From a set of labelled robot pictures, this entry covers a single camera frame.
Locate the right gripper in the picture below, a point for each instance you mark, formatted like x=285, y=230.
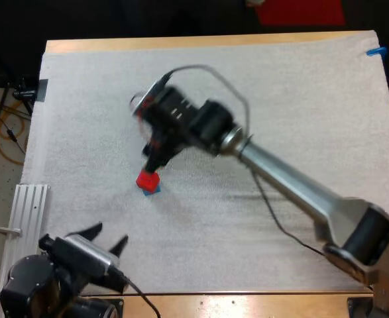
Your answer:
x=171, y=116

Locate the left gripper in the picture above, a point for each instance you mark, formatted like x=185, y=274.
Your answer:
x=98, y=281

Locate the red cube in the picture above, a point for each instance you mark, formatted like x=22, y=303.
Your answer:
x=147, y=181

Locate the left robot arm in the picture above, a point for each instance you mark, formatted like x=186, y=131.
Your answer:
x=32, y=285

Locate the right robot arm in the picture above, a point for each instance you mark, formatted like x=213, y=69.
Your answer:
x=290, y=175

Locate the blue cube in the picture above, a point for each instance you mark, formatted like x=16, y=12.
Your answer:
x=154, y=192

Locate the blue clip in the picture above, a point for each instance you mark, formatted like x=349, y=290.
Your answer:
x=376, y=51

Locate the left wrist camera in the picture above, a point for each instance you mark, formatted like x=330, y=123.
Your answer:
x=91, y=253

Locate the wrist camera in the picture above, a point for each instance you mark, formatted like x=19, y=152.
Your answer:
x=145, y=96
x=91, y=253

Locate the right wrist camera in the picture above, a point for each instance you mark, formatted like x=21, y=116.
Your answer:
x=145, y=96

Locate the ribbed aluminium rail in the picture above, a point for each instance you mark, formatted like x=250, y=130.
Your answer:
x=28, y=212

